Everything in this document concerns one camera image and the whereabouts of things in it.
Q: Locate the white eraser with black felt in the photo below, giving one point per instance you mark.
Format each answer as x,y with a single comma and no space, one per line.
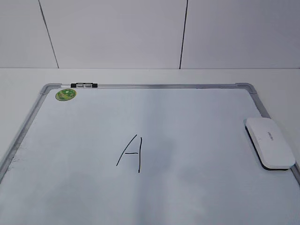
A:
273,150

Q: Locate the black board hanger clip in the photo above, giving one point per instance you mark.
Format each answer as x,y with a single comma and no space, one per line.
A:
84,85

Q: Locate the green round magnet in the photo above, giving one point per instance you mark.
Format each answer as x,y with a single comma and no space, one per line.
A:
65,94

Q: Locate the white board with grey frame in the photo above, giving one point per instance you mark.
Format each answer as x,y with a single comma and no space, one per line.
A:
144,155

